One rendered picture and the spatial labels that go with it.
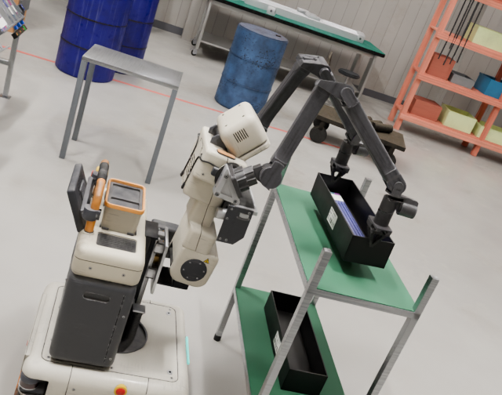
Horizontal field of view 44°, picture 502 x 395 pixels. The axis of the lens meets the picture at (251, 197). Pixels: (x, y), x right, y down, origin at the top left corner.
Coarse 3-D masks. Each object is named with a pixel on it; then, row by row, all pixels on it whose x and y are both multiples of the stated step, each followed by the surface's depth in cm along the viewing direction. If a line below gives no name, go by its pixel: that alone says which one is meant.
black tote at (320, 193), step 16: (320, 176) 276; (336, 176) 281; (320, 192) 271; (336, 192) 285; (352, 192) 280; (320, 208) 267; (336, 208) 249; (352, 208) 276; (368, 208) 261; (336, 224) 246; (336, 240) 243; (352, 240) 230; (368, 240) 231; (384, 240) 240; (352, 256) 233; (368, 256) 234; (384, 256) 235
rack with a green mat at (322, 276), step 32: (288, 192) 293; (288, 224) 261; (320, 224) 272; (320, 256) 216; (320, 288) 220; (352, 288) 228; (384, 288) 237; (224, 320) 328; (256, 320) 299; (416, 320) 230; (256, 352) 277; (256, 384) 257
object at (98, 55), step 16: (96, 48) 468; (80, 64) 440; (96, 64) 440; (112, 64) 443; (128, 64) 457; (144, 64) 472; (80, 80) 444; (160, 80) 448; (176, 80) 463; (80, 112) 496; (64, 144) 464; (160, 144) 466
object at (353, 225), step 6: (330, 192) 280; (336, 198) 276; (342, 204) 272; (342, 210) 265; (348, 210) 267; (348, 216) 261; (348, 222) 256; (354, 222) 258; (354, 228) 252; (354, 234) 246; (360, 234) 248
